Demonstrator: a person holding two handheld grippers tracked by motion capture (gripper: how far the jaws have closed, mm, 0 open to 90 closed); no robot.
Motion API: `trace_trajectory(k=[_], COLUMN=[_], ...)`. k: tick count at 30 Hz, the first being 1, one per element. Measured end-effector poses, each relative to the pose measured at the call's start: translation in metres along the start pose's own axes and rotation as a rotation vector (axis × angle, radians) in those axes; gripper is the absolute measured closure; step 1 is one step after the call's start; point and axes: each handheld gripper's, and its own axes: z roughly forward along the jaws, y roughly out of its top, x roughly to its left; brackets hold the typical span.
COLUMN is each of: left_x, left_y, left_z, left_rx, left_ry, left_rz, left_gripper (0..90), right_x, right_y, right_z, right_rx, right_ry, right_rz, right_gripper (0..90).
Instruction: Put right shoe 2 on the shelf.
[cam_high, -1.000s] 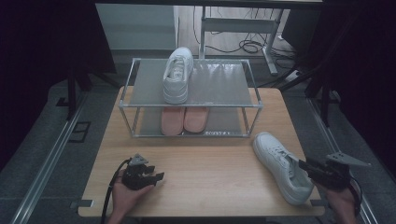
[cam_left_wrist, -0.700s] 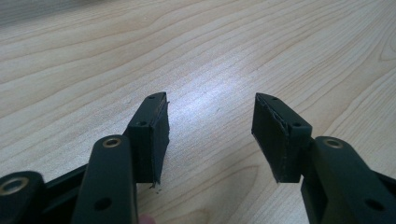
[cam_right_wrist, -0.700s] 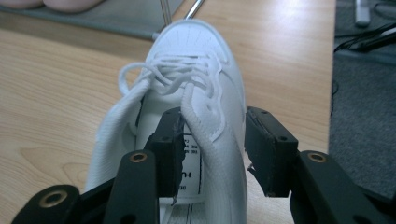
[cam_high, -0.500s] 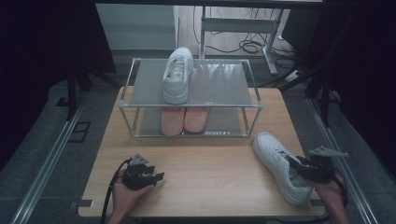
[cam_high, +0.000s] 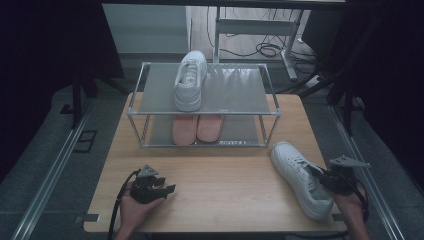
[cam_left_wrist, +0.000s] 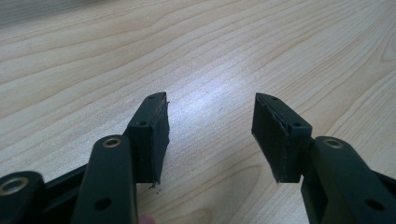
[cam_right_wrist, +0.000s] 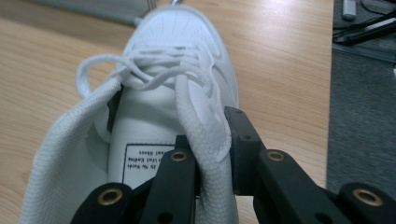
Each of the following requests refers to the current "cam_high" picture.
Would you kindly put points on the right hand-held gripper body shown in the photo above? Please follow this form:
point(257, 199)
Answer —
point(340, 181)

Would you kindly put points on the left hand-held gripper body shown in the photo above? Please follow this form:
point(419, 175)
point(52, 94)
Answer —
point(145, 191)

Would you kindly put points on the white sneaker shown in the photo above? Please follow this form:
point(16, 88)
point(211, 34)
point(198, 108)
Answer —
point(190, 83)
point(296, 173)

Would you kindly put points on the pink slipper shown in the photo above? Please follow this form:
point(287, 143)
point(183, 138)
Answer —
point(210, 128)
point(185, 128)

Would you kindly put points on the metal shoe rack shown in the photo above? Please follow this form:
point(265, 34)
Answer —
point(240, 90)

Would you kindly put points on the person's left hand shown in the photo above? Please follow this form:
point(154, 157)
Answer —
point(133, 215)

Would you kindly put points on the person's right hand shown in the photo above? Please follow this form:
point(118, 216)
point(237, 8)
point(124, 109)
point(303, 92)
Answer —
point(351, 206)

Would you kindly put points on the black metal stand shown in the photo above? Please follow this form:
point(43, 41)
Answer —
point(348, 110)
point(77, 100)

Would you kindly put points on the white power strip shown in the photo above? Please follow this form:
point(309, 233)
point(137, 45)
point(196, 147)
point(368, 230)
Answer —
point(314, 82)

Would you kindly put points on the dark curtain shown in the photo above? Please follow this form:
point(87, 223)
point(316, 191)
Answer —
point(393, 83)
point(40, 66)

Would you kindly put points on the white cabinet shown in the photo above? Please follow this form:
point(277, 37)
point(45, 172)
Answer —
point(146, 28)

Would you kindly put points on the metal floor rail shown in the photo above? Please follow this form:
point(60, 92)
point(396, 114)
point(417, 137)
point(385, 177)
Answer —
point(376, 200)
point(50, 180)

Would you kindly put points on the grey table corner bracket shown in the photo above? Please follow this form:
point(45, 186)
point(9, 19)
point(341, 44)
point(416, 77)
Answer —
point(88, 218)

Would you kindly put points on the white desk frame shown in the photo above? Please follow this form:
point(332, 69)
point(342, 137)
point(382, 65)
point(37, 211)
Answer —
point(256, 27)

